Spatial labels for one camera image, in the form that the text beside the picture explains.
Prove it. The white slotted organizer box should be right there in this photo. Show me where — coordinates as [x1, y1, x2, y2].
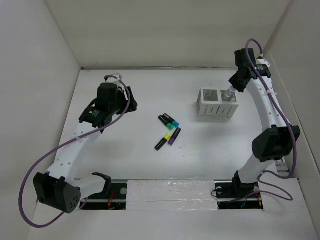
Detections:
[197, 87, 239, 119]

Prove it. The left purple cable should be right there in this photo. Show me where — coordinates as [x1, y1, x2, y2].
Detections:
[19, 74, 132, 229]

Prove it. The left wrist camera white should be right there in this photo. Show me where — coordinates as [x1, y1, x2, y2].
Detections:
[104, 73, 123, 81]

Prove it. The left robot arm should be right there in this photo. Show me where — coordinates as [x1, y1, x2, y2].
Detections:
[33, 82, 138, 214]

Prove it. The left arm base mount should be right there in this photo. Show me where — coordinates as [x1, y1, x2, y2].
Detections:
[79, 172, 128, 211]

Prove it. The green cap highlighter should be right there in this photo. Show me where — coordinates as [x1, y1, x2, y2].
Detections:
[158, 115, 175, 131]

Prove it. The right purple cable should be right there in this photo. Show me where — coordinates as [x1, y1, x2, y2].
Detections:
[211, 38, 300, 205]

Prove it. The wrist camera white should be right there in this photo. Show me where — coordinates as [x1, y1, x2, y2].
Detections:
[104, 73, 123, 81]
[256, 57, 271, 68]

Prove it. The yellow cap highlighter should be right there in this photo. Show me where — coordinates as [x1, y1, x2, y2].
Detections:
[154, 133, 171, 151]

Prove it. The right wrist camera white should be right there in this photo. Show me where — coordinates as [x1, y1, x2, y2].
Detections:
[256, 57, 271, 68]

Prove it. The purple cap highlighter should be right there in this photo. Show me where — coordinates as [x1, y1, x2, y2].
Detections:
[168, 127, 181, 146]

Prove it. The aluminium rail strip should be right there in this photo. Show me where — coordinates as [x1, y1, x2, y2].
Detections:
[275, 158, 290, 177]

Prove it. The blue cap highlighter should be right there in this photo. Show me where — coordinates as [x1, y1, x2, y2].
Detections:
[162, 113, 180, 128]

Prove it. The purple cable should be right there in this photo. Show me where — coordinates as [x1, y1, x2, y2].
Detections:
[211, 38, 300, 205]
[19, 74, 132, 229]

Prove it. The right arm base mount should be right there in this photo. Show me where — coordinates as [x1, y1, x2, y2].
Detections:
[211, 180, 264, 210]

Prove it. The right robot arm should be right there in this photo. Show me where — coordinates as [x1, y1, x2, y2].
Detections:
[227, 48, 301, 199]

